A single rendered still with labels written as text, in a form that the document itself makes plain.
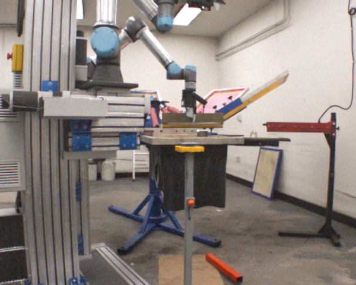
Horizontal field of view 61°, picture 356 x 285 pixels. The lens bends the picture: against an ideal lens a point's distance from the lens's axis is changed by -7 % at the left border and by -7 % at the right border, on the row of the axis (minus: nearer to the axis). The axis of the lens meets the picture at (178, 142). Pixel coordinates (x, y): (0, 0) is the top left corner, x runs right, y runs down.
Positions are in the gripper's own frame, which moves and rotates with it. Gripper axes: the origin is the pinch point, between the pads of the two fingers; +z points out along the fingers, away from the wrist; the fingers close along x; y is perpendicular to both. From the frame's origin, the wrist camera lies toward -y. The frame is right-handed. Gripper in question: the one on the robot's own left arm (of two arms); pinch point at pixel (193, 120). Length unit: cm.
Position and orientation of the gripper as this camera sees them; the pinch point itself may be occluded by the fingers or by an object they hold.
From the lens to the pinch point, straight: 210.3
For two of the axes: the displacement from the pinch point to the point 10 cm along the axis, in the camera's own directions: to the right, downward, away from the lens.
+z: -0.1, 10.0, 0.5
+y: -9.7, 0.0, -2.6
